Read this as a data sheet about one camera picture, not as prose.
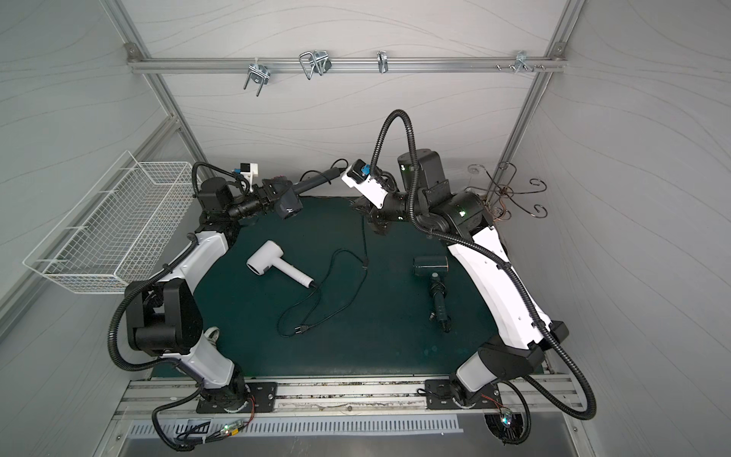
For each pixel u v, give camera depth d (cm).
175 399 75
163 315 46
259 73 79
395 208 52
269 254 97
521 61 76
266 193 72
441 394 74
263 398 73
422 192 43
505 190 79
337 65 78
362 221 63
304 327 85
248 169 76
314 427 70
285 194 76
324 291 95
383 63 78
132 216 73
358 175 47
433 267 98
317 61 77
